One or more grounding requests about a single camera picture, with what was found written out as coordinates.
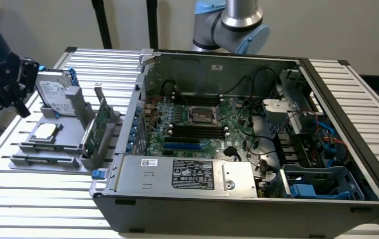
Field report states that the black expansion slot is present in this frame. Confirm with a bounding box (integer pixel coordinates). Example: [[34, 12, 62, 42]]
[[164, 138, 201, 144]]

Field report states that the blue wire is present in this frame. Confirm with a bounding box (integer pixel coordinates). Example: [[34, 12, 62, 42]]
[[309, 116, 341, 171]]

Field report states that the silver hard disk drive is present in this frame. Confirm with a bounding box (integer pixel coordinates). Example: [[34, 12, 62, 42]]
[[34, 69, 77, 118]]

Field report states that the blue case latch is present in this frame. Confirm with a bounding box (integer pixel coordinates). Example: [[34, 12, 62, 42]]
[[90, 168, 108, 180]]

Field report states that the silver power supply unit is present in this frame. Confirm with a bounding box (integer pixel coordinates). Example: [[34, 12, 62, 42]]
[[113, 155, 258, 199]]

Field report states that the black wire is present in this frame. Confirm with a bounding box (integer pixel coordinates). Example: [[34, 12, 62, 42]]
[[241, 133, 277, 156], [237, 66, 281, 98], [160, 79, 177, 98]]

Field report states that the green graphics card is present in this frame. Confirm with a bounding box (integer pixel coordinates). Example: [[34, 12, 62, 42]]
[[81, 86, 114, 158]]

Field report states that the black pole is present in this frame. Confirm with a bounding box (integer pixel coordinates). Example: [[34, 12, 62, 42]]
[[90, 0, 113, 50], [148, 0, 160, 50]]

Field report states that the blue expansion slot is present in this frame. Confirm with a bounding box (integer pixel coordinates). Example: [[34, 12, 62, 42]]
[[161, 142, 202, 150]]

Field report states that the grey metal drive cage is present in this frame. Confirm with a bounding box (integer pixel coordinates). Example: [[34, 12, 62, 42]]
[[273, 69, 325, 135]]

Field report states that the red wire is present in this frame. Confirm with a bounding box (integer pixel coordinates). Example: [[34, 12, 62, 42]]
[[326, 138, 349, 161]]

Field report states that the blue-grey plastic disk bay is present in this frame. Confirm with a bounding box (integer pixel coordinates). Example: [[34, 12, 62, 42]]
[[278, 163, 366, 200]]

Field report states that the grey parts rack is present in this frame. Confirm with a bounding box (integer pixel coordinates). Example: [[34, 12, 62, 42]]
[[7, 82, 125, 175]]

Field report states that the green motherboard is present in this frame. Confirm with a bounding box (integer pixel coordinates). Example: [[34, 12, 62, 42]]
[[141, 96, 264, 162]]

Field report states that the metal CPU socket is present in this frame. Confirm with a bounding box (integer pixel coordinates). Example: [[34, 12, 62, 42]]
[[185, 105, 218, 125]]

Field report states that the black RAM slot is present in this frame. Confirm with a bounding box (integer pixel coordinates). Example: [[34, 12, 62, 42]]
[[169, 134, 228, 139], [174, 96, 222, 101], [174, 102, 222, 107], [169, 124, 228, 129], [174, 94, 222, 98], [169, 130, 228, 135], [169, 127, 228, 132], [174, 99, 222, 104]]

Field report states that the silver CPU chip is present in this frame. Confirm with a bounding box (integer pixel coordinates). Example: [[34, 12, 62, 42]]
[[33, 123, 62, 144]]

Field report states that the black open PC case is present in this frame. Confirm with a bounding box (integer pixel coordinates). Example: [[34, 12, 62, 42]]
[[90, 48, 379, 234]]

